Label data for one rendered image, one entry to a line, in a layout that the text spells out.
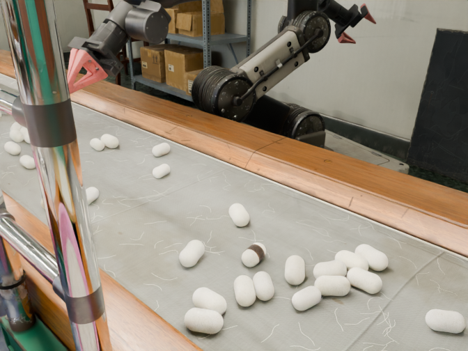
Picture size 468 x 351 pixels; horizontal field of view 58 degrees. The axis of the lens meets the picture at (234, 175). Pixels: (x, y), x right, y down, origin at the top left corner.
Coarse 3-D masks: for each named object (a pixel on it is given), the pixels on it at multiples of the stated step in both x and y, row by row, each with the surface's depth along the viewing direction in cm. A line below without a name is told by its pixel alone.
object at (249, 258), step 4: (260, 244) 46; (264, 248) 46; (244, 252) 45; (248, 252) 45; (252, 252) 45; (244, 256) 45; (248, 256) 45; (252, 256) 45; (256, 256) 45; (244, 260) 45; (248, 260) 45; (252, 260) 45; (256, 260) 45; (244, 264) 45; (248, 264) 45; (252, 264) 45; (256, 264) 45
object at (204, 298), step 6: (198, 288) 40; (204, 288) 40; (198, 294) 39; (204, 294) 39; (210, 294) 39; (216, 294) 39; (198, 300) 39; (204, 300) 39; (210, 300) 39; (216, 300) 38; (222, 300) 39; (198, 306) 39; (204, 306) 39; (210, 306) 38; (216, 306) 38; (222, 306) 38; (222, 312) 39
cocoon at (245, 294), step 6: (240, 276) 42; (246, 276) 42; (234, 282) 42; (240, 282) 41; (246, 282) 41; (252, 282) 41; (234, 288) 41; (240, 288) 40; (246, 288) 40; (252, 288) 40; (240, 294) 40; (246, 294) 40; (252, 294) 40; (240, 300) 40; (246, 300) 39; (252, 300) 40
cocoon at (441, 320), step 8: (432, 312) 38; (440, 312) 38; (448, 312) 38; (456, 312) 38; (432, 320) 37; (440, 320) 37; (448, 320) 37; (456, 320) 37; (464, 320) 37; (432, 328) 38; (440, 328) 37; (448, 328) 37; (456, 328) 37; (464, 328) 37
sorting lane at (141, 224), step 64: (0, 128) 84; (128, 128) 84; (128, 192) 61; (192, 192) 61; (256, 192) 61; (128, 256) 47; (320, 256) 48; (448, 256) 48; (256, 320) 39; (320, 320) 39; (384, 320) 39
